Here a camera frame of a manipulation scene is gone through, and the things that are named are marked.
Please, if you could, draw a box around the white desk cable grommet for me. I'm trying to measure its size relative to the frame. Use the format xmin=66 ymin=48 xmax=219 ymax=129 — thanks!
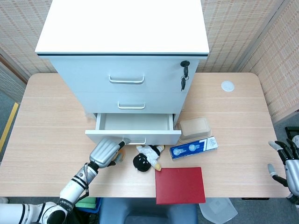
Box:
xmin=221 ymin=80 xmax=235 ymax=92

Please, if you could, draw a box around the red hardcover book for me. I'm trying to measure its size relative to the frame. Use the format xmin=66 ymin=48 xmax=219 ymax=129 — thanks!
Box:
xmin=155 ymin=167 xmax=206 ymax=205

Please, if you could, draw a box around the black key bunch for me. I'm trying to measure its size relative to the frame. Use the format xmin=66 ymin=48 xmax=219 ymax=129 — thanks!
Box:
xmin=180 ymin=60 xmax=191 ymax=91

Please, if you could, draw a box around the white drawer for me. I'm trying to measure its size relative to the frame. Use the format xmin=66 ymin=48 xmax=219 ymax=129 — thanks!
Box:
xmin=76 ymin=91 xmax=188 ymax=114
xmin=50 ymin=57 xmax=200 ymax=94
xmin=85 ymin=113 xmax=182 ymax=146

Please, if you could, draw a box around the blue plastic bin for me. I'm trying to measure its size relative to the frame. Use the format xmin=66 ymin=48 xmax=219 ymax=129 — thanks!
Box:
xmin=76 ymin=197 xmax=102 ymax=214

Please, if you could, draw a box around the blue chair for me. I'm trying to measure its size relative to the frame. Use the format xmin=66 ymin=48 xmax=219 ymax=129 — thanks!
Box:
xmin=99 ymin=197 xmax=199 ymax=224

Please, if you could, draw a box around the white middle drawer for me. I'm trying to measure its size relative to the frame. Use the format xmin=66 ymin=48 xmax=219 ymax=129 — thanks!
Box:
xmin=76 ymin=91 xmax=188 ymax=114

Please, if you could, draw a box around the woven beige folding screen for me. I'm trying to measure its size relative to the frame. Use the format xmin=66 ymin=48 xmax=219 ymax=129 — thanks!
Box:
xmin=0 ymin=0 xmax=299 ymax=124

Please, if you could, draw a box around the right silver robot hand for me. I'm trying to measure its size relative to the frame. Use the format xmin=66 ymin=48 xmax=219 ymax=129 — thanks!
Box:
xmin=267 ymin=139 xmax=299 ymax=194

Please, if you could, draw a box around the black metal stand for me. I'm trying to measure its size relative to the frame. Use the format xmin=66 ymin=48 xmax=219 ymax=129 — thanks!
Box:
xmin=284 ymin=126 xmax=299 ymax=141

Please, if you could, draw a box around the blue toothpaste box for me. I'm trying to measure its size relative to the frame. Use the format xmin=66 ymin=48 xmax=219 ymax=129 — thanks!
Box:
xmin=169 ymin=136 xmax=220 ymax=161

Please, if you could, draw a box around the white bottom drawer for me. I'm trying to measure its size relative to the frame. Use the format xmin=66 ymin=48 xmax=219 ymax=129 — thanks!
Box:
xmin=85 ymin=113 xmax=182 ymax=146

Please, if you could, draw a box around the white top drawer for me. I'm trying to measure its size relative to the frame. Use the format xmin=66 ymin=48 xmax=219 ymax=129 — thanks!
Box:
xmin=50 ymin=57 xmax=200 ymax=94

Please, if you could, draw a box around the green flat item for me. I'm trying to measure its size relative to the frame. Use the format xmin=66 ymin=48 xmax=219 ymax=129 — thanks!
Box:
xmin=74 ymin=197 xmax=98 ymax=210

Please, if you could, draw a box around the white drawer cabinet body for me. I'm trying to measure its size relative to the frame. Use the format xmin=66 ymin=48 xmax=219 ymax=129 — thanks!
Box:
xmin=35 ymin=0 xmax=210 ymax=122

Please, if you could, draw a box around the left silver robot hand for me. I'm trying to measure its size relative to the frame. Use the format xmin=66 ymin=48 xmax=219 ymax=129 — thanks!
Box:
xmin=89 ymin=137 xmax=132 ymax=169

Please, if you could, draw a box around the beige plastic food container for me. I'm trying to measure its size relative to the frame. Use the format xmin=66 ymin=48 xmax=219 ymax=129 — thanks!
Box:
xmin=178 ymin=116 xmax=213 ymax=143

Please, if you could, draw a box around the translucent white plastic container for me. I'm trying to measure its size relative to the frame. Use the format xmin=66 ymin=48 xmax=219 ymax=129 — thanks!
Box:
xmin=198 ymin=198 xmax=238 ymax=224

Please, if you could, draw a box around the black and white plush doll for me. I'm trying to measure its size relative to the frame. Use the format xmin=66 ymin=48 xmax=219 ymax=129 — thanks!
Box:
xmin=132 ymin=144 xmax=165 ymax=173

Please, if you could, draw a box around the orange jelly cup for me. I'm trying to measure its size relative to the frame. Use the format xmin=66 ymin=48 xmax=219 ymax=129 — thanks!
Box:
xmin=117 ymin=148 xmax=127 ymax=162

